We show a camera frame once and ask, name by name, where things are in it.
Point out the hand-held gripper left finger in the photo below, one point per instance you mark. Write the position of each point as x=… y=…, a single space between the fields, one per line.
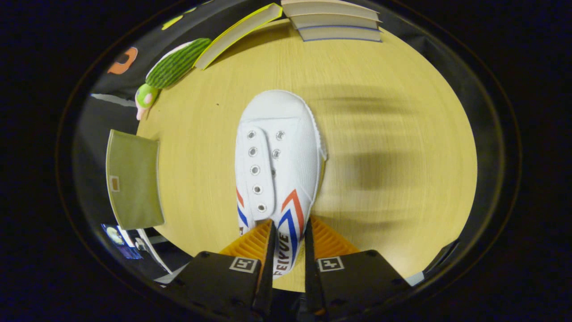
x=268 y=268

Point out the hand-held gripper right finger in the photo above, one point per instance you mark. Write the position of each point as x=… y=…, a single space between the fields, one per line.
x=313 y=268

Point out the white canvas shoe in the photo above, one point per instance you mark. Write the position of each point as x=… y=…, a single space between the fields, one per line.
x=295 y=147

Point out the green fabric storage box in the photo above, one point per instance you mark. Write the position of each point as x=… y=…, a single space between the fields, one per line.
x=134 y=179

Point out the small black block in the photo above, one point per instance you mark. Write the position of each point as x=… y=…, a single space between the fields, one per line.
x=442 y=256

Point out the blue printed carton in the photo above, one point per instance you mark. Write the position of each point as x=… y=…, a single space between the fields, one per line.
x=118 y=241

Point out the green and pink plush toy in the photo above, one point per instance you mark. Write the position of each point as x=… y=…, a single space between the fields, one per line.
x=146 y=95

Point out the watermelon slice plush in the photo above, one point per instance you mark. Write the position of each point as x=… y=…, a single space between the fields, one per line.
x=178 y=62

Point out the blue-edged book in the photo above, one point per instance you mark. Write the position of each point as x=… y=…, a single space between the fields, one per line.
x=339 y=34

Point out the yellow book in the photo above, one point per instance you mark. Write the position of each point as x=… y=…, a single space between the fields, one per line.
x=237 y=33

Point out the thin beige book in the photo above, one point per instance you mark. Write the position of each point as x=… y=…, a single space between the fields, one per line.
x=335 y=21

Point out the thick beige book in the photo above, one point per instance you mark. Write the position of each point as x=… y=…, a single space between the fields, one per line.
x=330 y=8

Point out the white frame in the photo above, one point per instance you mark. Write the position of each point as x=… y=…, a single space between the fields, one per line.
x=154 y=250

